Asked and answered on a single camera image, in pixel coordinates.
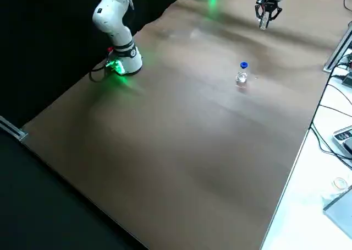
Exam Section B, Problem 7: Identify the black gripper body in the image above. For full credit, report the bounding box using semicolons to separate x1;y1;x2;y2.
256;0;279;11

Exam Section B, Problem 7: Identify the clear glass sample vial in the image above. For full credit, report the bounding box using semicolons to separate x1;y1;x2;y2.
258;14;270;31

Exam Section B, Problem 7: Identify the clear blue-capped dropper bottle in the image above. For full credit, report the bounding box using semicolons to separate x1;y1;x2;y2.
235;61;249;87

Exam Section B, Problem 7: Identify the small black device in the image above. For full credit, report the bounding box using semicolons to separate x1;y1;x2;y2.
340;69;352;89

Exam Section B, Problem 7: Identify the grey device with buttons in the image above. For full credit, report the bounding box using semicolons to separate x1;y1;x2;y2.
332;125;352;157

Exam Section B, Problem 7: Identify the small clear glass dish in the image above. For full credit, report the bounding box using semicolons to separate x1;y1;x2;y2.
331;177;349;192

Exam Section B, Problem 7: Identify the grey laptop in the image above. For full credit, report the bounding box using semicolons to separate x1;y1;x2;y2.
322;186;352;236

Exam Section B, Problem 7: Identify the aluminium camera post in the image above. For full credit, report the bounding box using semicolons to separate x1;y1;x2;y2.
323;26;352;73

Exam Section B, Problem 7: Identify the black bench cable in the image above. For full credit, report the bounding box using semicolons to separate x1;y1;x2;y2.
310;56;352;169

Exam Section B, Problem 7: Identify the base black cable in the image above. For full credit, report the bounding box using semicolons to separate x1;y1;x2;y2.
89;64;111;83

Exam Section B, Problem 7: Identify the silver corner rail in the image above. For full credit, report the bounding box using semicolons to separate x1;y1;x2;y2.
0;115;29;142

